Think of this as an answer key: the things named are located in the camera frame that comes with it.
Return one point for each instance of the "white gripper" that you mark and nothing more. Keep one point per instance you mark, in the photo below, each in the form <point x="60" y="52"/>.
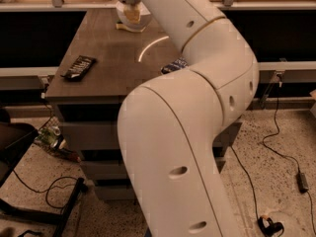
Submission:
<point x="131" y="10"/>

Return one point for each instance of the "white bowl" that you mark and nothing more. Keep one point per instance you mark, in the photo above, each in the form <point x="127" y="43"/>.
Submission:
<point x="145" y="19"/>

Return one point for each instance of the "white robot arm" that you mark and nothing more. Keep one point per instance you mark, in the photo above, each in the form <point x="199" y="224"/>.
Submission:
<point x="166" y="126"/>

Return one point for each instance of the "green yellow sponge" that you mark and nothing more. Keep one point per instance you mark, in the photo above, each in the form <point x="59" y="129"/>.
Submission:
<point x="121" y="26"/>

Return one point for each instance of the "grey drawer cabinet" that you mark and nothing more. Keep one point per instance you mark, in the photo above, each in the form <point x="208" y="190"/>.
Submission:
<point x="88" y="109"/>

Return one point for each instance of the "blue chip bag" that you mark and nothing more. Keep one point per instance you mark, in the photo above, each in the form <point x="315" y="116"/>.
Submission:
<point x="176" y="65"/>

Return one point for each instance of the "black candy bar wrapper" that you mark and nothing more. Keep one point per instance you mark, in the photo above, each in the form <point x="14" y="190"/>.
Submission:
<point x="79" y="68"/>

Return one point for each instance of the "wire basket with bottles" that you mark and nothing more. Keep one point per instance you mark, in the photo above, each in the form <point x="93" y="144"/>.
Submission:
<point x="51" y="140"/>

